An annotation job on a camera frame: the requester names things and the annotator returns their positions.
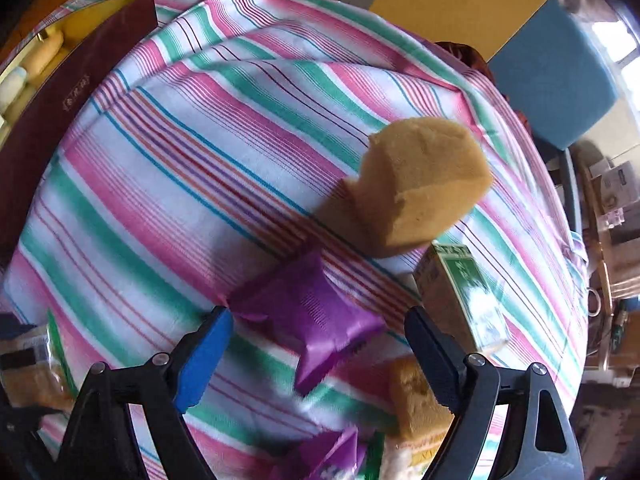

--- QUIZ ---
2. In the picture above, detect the large yellow sponge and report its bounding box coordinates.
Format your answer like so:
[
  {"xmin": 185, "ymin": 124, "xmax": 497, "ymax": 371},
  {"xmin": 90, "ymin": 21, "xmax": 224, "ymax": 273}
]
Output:
[{"xmin": 315, "ymin": 116, "xmax": 496, "ymax": 261}]

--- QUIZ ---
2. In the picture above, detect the wooden desk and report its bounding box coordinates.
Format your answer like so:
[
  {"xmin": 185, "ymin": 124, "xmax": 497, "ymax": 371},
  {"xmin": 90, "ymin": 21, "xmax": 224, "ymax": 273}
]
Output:
[{"xmin": 570, "ymin": 140, "xmax": 640, "ymax": 386}]

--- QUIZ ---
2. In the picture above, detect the white towel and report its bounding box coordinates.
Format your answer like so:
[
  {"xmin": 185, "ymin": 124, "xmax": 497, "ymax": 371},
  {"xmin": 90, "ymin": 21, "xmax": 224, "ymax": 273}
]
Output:
[{"xmin": 0, "ymin": 66, "xmax": 28, "ymax": 108}]

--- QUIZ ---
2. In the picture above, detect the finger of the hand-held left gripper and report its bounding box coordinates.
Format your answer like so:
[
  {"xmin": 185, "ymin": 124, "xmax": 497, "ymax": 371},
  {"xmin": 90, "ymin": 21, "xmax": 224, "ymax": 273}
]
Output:
[
  {"xmin": 0, "ymin": 314, "xmax": 38, "ymax": 340},
  {"xmin": 0, "ymin": 404, "xmax": 63, "ymax": 433}
]

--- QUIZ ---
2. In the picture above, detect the clear snack bar packet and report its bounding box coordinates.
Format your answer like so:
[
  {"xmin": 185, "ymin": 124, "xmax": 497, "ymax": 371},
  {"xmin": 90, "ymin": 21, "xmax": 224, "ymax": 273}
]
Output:
[{"xmin": 0, "ymin": 332, "xmax": 76, "ymax": 411}]

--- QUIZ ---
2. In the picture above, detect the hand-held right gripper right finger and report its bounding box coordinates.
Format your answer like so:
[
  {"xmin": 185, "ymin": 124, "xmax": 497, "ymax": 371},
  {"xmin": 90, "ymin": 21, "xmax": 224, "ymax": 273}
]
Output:
[{"xmin": 404, "ymin": 306, "xmax": 586, "ymax": 480}]

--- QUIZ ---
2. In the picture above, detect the white cardboard box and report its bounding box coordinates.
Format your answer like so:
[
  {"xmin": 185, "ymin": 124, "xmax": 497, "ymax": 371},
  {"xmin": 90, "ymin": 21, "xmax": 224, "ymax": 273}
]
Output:
[{"xmin": 600, "ymin": 160, "xmax": 640, "ymax": 211}]

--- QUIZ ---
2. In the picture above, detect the purple snack packet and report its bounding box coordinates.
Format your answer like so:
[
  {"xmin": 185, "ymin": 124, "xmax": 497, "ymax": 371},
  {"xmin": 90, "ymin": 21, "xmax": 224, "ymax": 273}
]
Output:
[
  {"xmin": 227, "ymin": 247, "xmax": 388, "ymax": 396},
  {"xmin": 267, "ymin": 427, "xmax": 373, "ymax": 480}
]

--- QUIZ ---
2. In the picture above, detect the gold tin box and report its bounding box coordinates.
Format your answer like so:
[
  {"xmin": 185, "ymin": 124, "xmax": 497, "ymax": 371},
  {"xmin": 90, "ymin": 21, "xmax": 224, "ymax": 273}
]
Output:
[{"xmin": 0, "ymin": 0, "xmax": 161, "ymax": 266}]

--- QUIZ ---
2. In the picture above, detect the striped tablecloth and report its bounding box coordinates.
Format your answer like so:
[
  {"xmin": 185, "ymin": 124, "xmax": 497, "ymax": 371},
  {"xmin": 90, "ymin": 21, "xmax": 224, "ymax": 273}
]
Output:
[{"xmin": 0, "ymin": 0, "xmax": 588, "ymax": 480}]

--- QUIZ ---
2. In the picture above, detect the brown cardboard box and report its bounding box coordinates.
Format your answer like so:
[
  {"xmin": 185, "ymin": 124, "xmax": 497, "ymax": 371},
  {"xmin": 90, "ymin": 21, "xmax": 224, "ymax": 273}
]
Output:
[{"xmin": 600, "ymin": 295, "xmax": 640, "ymax": 386}]

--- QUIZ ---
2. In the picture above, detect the green white paper box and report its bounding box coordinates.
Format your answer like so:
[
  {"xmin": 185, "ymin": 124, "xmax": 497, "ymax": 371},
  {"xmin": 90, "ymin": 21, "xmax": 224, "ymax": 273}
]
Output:
[{"xmin": 412, "ymin": 241, "xmax": 511, "ymax": 356}]

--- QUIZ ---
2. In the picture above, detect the small yellow sponge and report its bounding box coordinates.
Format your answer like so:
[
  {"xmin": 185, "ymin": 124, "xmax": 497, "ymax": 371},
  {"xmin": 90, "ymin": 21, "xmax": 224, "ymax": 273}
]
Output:
[{"xmin": 389, "ymin": 357, "xmax": 456, "ymax": 441}]

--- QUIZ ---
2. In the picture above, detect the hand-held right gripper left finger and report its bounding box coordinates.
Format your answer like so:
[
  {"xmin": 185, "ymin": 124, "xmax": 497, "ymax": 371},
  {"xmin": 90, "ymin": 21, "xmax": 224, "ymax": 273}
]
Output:
[{"xmin": 52, "ymin": 305, "xmax": 236, "ymax": 480}]

